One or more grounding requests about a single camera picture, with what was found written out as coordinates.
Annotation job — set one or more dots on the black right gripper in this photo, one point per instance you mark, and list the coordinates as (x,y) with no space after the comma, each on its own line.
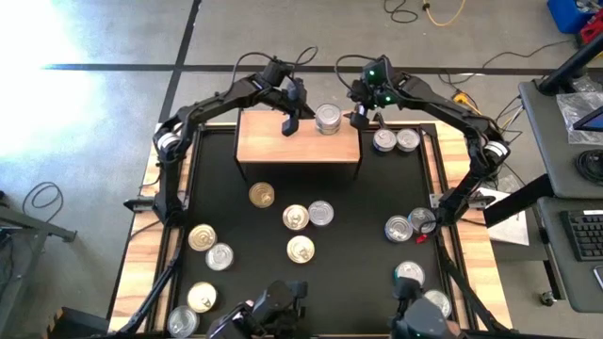
(377,92)

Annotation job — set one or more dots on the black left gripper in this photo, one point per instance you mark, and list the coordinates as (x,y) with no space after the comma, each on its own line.
(292,96)

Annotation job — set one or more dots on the silver lid can blue label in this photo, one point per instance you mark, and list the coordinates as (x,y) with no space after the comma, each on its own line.
(398,228)
(385,139)

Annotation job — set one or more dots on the dark gold seafood can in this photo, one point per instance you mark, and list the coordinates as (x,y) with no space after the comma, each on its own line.
(261,194)

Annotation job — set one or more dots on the gold lid can white label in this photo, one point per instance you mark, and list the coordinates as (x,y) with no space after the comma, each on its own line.
(300,248)
(296,217)

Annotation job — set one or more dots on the gold lid seafood can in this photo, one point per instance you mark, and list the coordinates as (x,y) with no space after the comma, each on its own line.
(202,237)

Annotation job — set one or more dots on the silver lid can red label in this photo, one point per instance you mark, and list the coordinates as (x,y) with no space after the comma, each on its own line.
(219,256)

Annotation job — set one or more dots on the silver lid can teal label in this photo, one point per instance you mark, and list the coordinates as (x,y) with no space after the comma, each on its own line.
(410,270)
(442,300)

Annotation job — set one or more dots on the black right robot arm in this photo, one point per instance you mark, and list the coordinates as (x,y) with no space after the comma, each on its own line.
(447,108)

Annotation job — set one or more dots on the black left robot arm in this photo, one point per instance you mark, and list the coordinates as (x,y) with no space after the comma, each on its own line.
(221,99)

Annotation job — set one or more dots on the wooden shelf black sides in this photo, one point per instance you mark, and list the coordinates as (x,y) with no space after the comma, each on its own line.
(264,141)

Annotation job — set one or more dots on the small black clamp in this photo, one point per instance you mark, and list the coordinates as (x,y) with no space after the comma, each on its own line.
(379,120)

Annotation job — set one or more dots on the black table mat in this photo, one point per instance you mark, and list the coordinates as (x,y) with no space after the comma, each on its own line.
(358,282)

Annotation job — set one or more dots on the grey desk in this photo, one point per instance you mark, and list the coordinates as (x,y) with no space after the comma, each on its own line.
(542,141)

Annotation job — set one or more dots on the white paper sheet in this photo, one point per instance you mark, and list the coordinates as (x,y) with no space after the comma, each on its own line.
(513,230)

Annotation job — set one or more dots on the pale gold lid can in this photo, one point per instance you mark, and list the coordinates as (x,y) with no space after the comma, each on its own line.
(202,297)

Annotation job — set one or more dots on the clear plastic bag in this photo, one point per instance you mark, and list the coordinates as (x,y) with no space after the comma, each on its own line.
(577,110)

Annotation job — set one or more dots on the blue lit screen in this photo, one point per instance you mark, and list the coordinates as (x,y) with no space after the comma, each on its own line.
(592,121)

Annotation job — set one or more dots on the blue plastic bin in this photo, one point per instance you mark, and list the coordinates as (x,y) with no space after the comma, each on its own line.
(567,14)

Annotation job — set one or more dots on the red plastic object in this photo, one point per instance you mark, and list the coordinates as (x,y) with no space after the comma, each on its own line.
(592,32)

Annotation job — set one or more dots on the black keyboard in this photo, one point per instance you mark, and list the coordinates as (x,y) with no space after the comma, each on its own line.
(586,235)

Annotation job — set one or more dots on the desk caster wheel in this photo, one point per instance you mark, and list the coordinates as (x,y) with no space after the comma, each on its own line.
(547,298)

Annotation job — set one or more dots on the grey metal stand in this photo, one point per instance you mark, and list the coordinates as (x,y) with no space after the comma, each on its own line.
(37,226)

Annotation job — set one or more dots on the dark phone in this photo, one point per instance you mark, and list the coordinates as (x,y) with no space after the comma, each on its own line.
(599,277)

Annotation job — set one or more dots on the black box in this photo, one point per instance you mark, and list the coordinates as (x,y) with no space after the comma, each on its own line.
(75,325)

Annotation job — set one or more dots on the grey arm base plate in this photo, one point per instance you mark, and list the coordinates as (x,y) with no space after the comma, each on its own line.
(435,200)
(139,205)

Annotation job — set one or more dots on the black aluminium table frame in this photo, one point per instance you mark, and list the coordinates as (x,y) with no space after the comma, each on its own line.
(157,294)

